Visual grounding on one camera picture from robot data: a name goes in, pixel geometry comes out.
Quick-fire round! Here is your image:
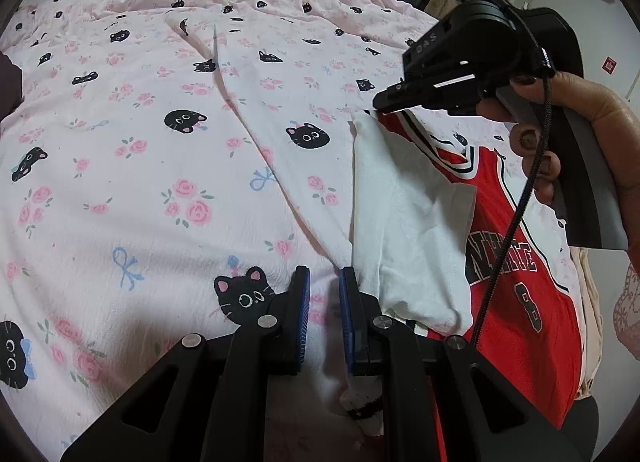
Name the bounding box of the beige cloth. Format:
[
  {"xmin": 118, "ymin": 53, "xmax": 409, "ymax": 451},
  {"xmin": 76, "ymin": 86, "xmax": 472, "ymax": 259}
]
[{"xmin": 570, "ymin": 247, "xmax": 609, "ymax": 399}]

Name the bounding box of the pink cat print blanket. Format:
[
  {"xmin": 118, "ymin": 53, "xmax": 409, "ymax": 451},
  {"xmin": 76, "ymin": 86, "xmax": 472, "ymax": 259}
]
[{"xmin": 0, "ymin": 0, "xmax": 596, "ymax": 462}]

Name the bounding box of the red and white jersey shirt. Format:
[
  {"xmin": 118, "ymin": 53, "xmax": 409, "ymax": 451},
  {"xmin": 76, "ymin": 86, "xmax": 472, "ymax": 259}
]
[{"xmin": 320, "ymin": 110, "xmax": 583, "ymax": 438}]

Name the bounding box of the person's right hand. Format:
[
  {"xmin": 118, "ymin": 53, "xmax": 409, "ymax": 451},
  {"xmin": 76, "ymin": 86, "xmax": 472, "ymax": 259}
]
[{"xmin": 475, "ymin": 71, "xmax": 640, "ymax": 208}]

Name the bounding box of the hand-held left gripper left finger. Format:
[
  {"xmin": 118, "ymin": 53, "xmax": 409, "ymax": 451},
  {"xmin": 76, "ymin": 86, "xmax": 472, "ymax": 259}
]
[{"xmin": 60, "ymin": 265, "xmax": 312, "ymax": 462}]

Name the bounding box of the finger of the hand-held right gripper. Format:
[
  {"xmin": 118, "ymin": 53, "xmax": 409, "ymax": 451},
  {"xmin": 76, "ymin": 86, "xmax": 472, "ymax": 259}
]
[{"xmin": 372, "ymin": 73, "xmax": 484, "ymax": 116}]

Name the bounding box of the dark purple cloth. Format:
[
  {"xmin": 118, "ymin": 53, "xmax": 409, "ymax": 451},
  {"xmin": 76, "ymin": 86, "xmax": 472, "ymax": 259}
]
[{"xmin": 0, "ymin": 55, "xmax": 26, "ymax": 118}]

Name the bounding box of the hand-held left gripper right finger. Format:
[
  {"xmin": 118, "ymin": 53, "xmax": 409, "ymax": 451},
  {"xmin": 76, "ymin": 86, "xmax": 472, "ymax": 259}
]
[{"xmin": 338, "ymin": 267, "xmax": 584, "ymax": 462}]

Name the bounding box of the person's grey trouser leg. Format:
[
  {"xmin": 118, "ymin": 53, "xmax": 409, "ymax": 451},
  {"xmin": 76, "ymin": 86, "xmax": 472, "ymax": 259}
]
[{"xmin": 547, "ymin": 392, "xmax": 601, "ymax": 462}]

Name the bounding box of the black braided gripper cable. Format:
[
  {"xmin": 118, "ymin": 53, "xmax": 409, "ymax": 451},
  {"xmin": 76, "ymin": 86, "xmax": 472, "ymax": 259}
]
[{"xmin": 469, "ymin": 62, "xmax": 554, "ymax": 346}]

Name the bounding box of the person's lace garment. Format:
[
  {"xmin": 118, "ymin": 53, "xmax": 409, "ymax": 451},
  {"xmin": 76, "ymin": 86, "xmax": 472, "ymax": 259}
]
[{"xmin": 612, "ymin": 262, "xmax": 640, "ymax": 363}]

